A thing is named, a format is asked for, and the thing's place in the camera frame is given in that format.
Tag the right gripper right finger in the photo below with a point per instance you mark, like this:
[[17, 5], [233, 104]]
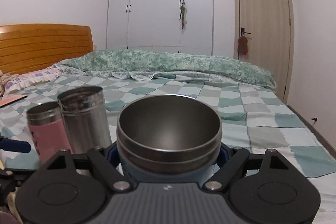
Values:
[[232, 163]]

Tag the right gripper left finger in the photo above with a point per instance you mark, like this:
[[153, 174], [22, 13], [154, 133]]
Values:
[[103, 163]]

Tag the blue cartoon cup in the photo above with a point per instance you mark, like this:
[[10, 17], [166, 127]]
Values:
[[168, 138]]

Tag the green floral quilt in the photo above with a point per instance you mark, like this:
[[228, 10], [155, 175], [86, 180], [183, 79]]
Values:
[[142, 63]]

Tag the beige wooden door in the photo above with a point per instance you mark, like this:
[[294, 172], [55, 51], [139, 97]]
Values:
[[271, 42]]

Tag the black door handle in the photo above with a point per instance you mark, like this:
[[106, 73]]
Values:
[[243, 32]]

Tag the pink steel cup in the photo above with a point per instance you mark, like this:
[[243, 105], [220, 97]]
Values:
[[47, 130]]

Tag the tall steel tumbler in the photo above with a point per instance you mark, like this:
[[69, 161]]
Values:
[[85, 119]]

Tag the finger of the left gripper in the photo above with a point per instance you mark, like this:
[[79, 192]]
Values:
[[14, 145]]

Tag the checkered green bed blanket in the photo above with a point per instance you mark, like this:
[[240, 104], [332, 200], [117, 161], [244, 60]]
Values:
[[251, 117]]

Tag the white wardrobe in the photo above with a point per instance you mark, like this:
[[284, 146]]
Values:
[[154, 25]]

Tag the orange wooden headboard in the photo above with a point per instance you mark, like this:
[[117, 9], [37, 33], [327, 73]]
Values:
[[30, 47]]

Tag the pink phone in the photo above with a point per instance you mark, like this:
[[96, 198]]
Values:
[[9, 100]]

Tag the brown plush toy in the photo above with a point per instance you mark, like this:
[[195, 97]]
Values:
[[242, 45]]

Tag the purple floral pillow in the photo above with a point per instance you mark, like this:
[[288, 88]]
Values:
[[19, 82]]

